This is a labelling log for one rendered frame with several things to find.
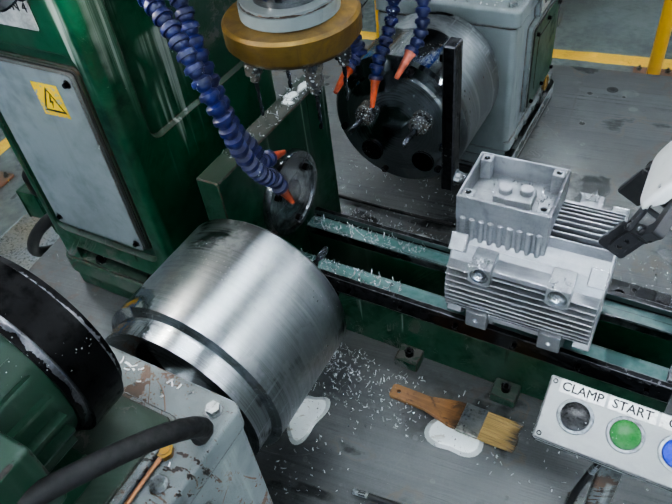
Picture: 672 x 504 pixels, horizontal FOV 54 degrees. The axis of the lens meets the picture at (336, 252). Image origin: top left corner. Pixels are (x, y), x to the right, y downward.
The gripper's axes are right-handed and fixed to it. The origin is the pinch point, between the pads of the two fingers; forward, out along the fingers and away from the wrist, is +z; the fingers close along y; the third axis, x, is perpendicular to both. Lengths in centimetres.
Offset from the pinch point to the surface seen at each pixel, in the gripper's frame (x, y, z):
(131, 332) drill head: 36, -34, 25
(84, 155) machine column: 61, -12, 38
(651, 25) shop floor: -38, 290, 114
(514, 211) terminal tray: 8.7, 1.0, 9.6
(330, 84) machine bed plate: 51, 69, 73
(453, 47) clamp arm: 27.1, 18.1, 7.8
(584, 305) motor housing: -5.0, -2.6, 12.0
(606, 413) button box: -9.0, -18.0, 7.4
